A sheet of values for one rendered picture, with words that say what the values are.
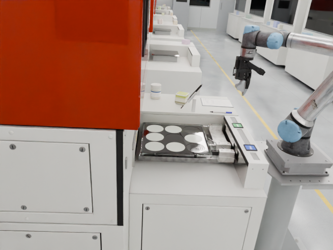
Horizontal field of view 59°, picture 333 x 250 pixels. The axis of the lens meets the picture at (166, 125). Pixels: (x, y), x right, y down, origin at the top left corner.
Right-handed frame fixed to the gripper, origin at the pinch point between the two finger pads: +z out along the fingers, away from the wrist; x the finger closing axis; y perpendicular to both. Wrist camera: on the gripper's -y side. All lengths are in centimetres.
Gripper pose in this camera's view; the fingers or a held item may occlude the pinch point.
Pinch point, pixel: (244, 93)
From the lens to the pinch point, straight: 167.4
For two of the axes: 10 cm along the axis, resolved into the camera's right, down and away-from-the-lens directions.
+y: -10.0, -0.5, -0.3
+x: 0.1, 4.2, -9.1
